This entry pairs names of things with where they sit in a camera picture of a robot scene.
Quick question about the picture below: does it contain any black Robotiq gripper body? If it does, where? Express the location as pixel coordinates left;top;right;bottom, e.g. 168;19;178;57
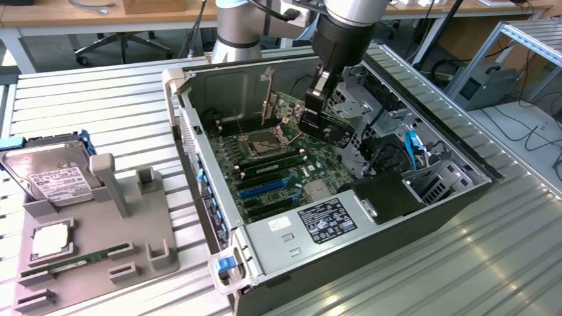
309;14;377;72

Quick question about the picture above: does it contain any graphics card with black cooler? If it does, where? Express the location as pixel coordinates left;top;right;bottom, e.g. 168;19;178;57
260;65;355;150

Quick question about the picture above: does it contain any office chair base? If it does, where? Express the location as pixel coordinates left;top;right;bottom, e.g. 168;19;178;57
73;31;174;66
376;18;401;41

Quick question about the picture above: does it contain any metal socket cover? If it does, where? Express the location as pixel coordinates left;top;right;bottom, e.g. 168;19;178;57
273;115;304;149

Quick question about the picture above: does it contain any black RAM slot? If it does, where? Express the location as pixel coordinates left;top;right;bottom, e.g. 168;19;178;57
214;111;279;124
214;115;280;129
216;122;281;138
216;118;281;133

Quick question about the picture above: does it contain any green motherboard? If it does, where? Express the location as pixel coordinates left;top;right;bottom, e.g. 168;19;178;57
204;110;357;225

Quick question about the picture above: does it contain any CPU socket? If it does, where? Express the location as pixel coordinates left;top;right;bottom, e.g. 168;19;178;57
238;130;293;163

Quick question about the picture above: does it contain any black slanted pole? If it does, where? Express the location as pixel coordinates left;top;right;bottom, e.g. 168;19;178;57
411;0;465;72

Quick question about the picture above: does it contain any green RAM stick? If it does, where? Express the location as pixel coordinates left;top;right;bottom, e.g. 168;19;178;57
20;242;132;277
238;151;307;178

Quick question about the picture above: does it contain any black expansion slot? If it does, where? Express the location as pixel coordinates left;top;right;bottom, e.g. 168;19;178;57
242;196;293;212
245;205;296;221
234;170;283;190

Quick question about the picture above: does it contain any silver chipset heatsink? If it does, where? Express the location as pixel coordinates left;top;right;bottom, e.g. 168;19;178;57
304;180;333;202

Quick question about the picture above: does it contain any blue expansion slot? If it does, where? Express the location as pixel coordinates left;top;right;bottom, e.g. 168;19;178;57
237;179;287;201

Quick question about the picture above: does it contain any black plastic shroud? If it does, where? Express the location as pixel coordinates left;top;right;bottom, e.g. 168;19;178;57
336;171;429;227

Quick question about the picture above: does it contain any silver disk bay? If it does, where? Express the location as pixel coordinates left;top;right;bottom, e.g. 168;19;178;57
401;154;493;205

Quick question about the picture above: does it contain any brown cardboard box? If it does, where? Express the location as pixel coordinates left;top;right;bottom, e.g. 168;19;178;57
121;0;185;14

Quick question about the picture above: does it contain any grey power supply unit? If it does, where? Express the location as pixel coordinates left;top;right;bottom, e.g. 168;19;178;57
242;189;379;278

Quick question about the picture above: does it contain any open black PC case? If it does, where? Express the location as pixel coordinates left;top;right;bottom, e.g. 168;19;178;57
160;49;505;316

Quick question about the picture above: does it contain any blue case latch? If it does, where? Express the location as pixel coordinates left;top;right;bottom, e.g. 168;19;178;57
216;258;237;275

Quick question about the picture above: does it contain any grey plastic parts rack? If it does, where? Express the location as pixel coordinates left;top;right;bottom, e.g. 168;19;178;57
12;153;181;315

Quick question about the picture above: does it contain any silver hard disk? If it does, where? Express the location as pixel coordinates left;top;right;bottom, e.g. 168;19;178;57
0;144;105;207

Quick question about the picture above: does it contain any hard disk drive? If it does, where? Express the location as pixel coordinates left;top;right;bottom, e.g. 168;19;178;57
0;130;98;202

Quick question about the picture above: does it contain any silver CPU chip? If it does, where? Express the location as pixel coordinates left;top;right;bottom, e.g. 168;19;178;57
29;226;70;256

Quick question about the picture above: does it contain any black looping cable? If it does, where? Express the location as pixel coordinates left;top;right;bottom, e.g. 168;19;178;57
288;74;311;96

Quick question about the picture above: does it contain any black camera cable with plug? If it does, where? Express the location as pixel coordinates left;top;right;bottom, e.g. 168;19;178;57
249;0;304;23

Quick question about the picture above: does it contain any thin wire locking lever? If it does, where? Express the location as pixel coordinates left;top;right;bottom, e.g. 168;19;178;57
234;110;248;141

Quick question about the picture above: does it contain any black coiled cable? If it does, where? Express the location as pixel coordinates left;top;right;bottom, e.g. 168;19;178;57
429;58;460;85

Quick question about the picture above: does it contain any black power wire bundle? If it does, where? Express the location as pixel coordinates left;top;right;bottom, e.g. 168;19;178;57
357;133;412;178

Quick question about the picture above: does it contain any blue data wire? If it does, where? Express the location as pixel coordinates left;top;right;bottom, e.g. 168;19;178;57
404;129;425;172

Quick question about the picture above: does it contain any dangling black cable with plug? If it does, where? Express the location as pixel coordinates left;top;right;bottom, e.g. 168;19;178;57
185;0;208;59

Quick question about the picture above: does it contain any grey box with handle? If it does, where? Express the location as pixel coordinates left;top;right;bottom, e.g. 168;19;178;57
455;64;521;112

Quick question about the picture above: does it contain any aluminium frame slat table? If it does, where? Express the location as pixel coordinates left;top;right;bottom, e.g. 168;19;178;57
443;18;562;103

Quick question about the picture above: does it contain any grey network cable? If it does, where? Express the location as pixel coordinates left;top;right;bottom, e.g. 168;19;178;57
68;0;118;14

